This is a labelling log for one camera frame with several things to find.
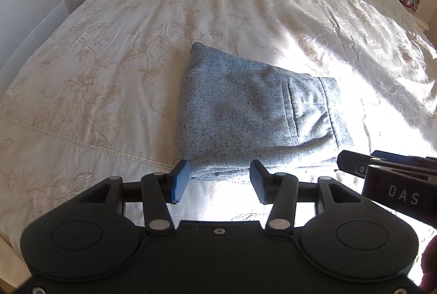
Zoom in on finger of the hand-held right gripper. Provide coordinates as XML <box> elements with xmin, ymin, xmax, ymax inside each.
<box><xmin>371</xmin><ymin>150</ymin><xmax>437</xmax><ymax>170</ymax></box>
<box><xmin>336</xmin><ymin>150</ymin><xmax>376</xmax><ymax>178</ymax></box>

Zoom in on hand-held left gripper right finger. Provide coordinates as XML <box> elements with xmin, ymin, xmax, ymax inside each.
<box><xmin>249</xmin><ymin>160</ymin><xmax>361</xmax><ymax>234</ymax></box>

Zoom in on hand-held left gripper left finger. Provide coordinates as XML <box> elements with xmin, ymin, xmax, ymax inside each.
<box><xmin>80</xmin><ymin>159</ymin><xmax>191</xmax><ymax>234</ymax></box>

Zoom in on grey speckled pants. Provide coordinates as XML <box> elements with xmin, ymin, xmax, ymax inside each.
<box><xmin>178</xmin><ymin>42</ymin><xmax>356</xmax><ymax>184</ymax></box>

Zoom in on cream floral bedspread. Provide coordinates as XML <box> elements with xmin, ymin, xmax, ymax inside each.
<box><xmin>0</xmin><ymin>0</ymin><xmax>437</xmax><ymax>248</ymax></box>

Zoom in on wooden bed frame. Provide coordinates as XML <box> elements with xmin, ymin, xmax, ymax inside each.
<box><xmin>0</xmin><ymin>235</ymin><xmax>28</xmax><ymax>291</ymax></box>

